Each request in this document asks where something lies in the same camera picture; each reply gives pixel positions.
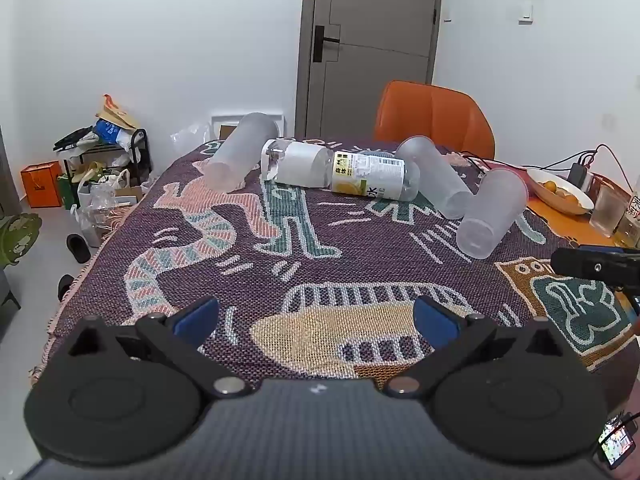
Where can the black shoe rack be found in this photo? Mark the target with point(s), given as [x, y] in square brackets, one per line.
[140, 152]

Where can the clear plastic bag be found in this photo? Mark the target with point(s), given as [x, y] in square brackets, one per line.
[190, 140]

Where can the white light switch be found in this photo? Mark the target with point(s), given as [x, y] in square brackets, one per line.
[525, 11]

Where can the blue and white bag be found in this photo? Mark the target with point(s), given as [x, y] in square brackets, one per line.
[112, 132]

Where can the small device with screen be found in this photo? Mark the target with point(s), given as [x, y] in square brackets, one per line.
[614, 444]

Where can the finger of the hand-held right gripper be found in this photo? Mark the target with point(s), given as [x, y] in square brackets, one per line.
[585, 262]

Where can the tan and orange paper bag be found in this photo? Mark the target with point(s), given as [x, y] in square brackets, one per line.
[117, 110]

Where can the frosted plastic cup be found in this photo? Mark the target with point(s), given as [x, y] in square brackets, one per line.
[240, 150]
[492, 212]
[436, 175]

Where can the clear drinking glass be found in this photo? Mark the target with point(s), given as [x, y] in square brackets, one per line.
[607, 210]

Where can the orange chair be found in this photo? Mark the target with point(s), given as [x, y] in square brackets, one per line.
[430, 115]

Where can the printed woven blanket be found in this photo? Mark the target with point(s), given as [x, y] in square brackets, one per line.
[350, 260]

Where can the white bowl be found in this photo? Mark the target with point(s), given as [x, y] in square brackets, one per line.
[546, 196]

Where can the white plastic bag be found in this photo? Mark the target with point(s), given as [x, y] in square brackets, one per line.
[102, 200]

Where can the clear bottle with yellow label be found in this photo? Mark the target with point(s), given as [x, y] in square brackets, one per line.
[310, 162]

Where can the grey door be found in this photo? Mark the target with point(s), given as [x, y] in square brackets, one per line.
[380, 35]

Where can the black slipper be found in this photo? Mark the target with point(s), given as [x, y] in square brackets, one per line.
[66, 287]
[79, 249]

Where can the orange fruit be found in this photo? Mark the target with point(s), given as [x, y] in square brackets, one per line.
[550, 186]

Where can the bottle with white label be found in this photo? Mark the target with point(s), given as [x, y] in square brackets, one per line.
[631, 215]

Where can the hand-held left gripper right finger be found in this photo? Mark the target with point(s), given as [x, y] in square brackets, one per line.
[434, 321]

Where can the orange cardboard box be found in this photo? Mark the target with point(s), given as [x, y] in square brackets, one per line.
[41, 185]

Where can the green paper bag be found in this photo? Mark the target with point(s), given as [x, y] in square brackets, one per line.
[68, 192]

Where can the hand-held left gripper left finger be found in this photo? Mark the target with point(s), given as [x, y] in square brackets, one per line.
[196, 319]

